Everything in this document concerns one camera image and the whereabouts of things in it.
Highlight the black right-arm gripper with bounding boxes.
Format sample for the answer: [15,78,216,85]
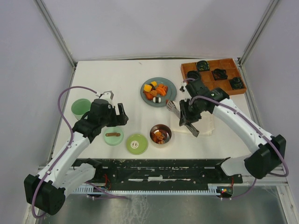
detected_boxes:
[178,98,202,126]

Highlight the white cable duct strip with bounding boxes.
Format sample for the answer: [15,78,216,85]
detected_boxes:
[72,182,222,194]

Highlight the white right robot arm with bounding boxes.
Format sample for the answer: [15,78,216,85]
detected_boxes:
[179,78,289,182]

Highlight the dark rolled item left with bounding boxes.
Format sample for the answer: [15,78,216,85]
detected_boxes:
[186,70,201,79]

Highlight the orange fried nugget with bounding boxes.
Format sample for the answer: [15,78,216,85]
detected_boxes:
[155,132,162,138]

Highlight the mint lid with brown handle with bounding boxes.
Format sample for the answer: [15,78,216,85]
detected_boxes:
[104,127,124,146]

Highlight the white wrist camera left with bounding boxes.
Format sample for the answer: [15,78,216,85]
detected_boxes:
[96,91,114,102]

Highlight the mint green cup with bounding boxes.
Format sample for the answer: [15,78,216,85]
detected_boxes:
[71,98,91,120]

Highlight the beige steel lunch bowl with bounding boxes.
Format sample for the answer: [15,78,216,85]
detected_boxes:
[149,124,172,147]

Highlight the dark rolled item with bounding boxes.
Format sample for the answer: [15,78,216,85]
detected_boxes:
[186,70,201,79]
[229,77,244,90]
[196,60,210,72]
[212,68,228,81]

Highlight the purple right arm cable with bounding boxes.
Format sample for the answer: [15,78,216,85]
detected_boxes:
[182,78,290,201]

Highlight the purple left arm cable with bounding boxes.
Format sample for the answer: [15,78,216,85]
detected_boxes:
[30,86,128,219]

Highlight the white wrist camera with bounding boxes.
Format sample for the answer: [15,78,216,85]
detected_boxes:
[96,91,114,102]
[179,81,188,93]

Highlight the white folded cloth napkin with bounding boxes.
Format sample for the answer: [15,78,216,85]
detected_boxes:
[170,102,214,136]

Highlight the salmon slice pieces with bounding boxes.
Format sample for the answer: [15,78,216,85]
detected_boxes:
[156,85,168,96]

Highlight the aluminium frame post right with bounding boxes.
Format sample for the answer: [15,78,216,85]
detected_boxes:
[238,0,281,66]

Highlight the dark rolled item right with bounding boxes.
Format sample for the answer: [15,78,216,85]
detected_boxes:
[229,77,244,90]

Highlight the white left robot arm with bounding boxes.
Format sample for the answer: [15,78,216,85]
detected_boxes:
[24,98,128,215]

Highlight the steel serving tongs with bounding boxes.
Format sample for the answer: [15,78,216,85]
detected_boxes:
[166,99,199,137]

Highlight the dark rolled item far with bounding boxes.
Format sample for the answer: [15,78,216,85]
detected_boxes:
[196,60,210,72]

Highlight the aluminium frame post left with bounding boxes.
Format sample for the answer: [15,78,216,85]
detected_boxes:
[34,0,77,68]

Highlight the blue-grey ceramic plate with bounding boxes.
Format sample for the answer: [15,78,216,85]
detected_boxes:
[140,77,177,107]

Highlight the beige minced fish mound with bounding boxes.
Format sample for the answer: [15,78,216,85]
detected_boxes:
[150,90,157,97]

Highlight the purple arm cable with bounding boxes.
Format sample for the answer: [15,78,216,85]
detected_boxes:
[30,86,128,219]
[182,78,290,201]

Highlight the rice ball with seaweed band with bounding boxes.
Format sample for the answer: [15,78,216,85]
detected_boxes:
[152,97,162,103]

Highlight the aluminium frame post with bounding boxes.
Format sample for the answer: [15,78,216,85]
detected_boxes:
[34,0,77,68]
[238,0,281,66]

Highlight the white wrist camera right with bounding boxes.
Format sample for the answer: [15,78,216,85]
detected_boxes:
[179,81,188,93]

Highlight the lime green round lid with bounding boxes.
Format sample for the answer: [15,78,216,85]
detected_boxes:
[126,134,148,155]

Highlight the dark rolled item middle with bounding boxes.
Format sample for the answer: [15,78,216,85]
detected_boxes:
[212,68,228,81]

